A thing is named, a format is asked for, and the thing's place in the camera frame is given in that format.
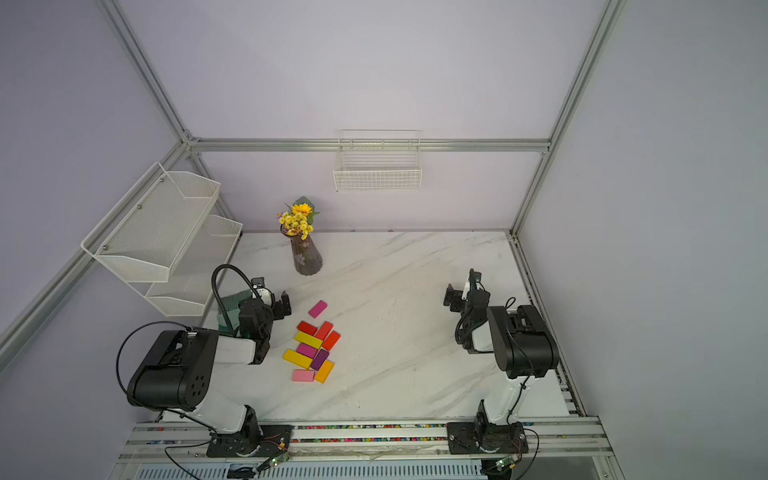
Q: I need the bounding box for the magenta block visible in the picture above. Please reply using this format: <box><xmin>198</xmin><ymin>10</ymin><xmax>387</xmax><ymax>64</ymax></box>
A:
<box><xmin>296</xmin><ymin>343</ymin><xmax>318</xmax><ymax>359</ymax></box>
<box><xmin>308</xmin><ymin>300</ymin><xmax>328</xmax><ymax>319</ymax></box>

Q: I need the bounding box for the yellow block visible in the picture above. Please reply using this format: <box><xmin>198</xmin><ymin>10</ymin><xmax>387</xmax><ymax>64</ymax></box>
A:
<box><xmin>294</xmin><ymin>331</ymin><xmax>324</xmax><ymax>350</ymax></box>
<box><xmin>282</xmin><ymin>350</ymin><xmax>313</xmax><ymax>370</ymax></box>

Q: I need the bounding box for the orange block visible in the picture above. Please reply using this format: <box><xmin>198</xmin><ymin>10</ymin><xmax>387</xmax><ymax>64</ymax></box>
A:
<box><xmin>314</xmin><ymin>360</ymin><xmax>335</xmax><ymax>384</ymax></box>

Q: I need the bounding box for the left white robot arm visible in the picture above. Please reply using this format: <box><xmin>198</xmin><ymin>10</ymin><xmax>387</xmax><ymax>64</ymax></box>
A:
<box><xmin>115</xmin><ymin>263</ymin><xmax>292</xmax><ymax>438</ymax></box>

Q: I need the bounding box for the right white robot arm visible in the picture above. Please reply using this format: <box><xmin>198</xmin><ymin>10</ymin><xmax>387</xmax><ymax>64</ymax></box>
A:
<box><xmin>443</xmin><ymin>269</ymin><xmax>560</xmax><ymax>424</ymax></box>

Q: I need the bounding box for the red block upper left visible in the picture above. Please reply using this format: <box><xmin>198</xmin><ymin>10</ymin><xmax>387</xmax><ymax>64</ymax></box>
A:
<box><xmin>297</xmin><ymin>321</ymin><xmax>318</xmax><ymax>336</ymax></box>

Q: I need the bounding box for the red block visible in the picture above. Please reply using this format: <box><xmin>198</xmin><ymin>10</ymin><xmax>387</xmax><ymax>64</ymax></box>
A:
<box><xmin>315</xmin><ymin>321</ymin><xmax>334</xmax><ymax>341</ymax></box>
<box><xmin>297</xmin><ymin>321</ymin><xmax>318</xmax><ymax>336</ymax></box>
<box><xmin>322</xmin><ymin>331</ymin><xmax>341</xmax><ymax>352</ymax></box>

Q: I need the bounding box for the red block middle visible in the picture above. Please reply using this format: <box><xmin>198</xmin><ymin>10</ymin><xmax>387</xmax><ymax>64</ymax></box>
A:
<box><xmin>315</xmin><ymin>321</ymin><xmax>334</xmax><ymax>341</ymax></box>

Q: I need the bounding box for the magenta block in pile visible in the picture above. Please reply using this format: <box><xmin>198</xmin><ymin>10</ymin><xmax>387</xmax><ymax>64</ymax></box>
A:
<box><xmin>296</xmin><ymin>343</ymin><xmax>318</xmax><ymax>359</ymax></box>

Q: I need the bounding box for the red block right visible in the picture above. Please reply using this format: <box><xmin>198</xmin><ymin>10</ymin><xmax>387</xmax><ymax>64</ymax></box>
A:
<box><xmin>322</xmin><ymin>331</ymin><xmax>341</xmax><ymax>352</ymax></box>

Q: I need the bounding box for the dark glass vase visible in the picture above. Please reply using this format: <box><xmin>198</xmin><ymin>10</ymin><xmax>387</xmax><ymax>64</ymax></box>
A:
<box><xmin>290</xmin><ymin>235</ymin><xmax>323</xmax><ymax>276</ymax></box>

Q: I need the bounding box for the purple block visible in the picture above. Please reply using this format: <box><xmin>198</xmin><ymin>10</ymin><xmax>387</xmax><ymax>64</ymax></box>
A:
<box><xmin>310</xmin><ymin>349</ymin><xmax>330</xmax><ymax>371</ymax></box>

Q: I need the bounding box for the pink block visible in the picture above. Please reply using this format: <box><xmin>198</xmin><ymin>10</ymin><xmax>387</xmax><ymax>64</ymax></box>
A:
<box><xmin>291</xmin><ymin>369</ymin><xmax>316</xmax><ymax>383</ymax></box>

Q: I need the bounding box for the yellow flower bouquet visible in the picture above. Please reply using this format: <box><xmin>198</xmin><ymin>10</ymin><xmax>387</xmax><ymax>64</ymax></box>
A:
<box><xmin>277</xmin><ymin>196</ymin><xmax>319</xmax><ymax>241</ymax></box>

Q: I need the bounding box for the white two-tier mesh shelf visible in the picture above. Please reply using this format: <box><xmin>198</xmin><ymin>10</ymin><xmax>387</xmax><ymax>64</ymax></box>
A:
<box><xmin>81</xmin><ymin>163</ymin><xmax>242</xmax><ymax>317</ymax></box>

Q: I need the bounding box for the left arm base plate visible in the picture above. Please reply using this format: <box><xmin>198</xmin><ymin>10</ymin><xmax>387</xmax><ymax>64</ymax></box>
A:
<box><xmin>206</xmin><ymin>424</ymin><xmax>294</xmax><ymax>458</ymax></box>

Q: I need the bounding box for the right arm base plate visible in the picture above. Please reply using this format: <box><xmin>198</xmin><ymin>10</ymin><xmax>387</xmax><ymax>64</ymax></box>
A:
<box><xmin>446</xmin><ymin>422</ymin><xmax>529</xmax><ymax>455</ymax></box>

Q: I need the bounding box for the aluminium frame back bar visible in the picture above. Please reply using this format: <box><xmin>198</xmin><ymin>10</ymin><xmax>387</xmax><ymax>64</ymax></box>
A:
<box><xmin>188</xmin><ymin>138</ymin><xmax>551</xmax><ymax>153</ymax></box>

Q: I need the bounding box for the white wire wall basket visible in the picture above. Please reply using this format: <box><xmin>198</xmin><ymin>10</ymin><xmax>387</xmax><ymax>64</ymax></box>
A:
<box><xmin>333</xmin><ymin>129</ymin><xmax>422</xmax><ymax>193</ymax></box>

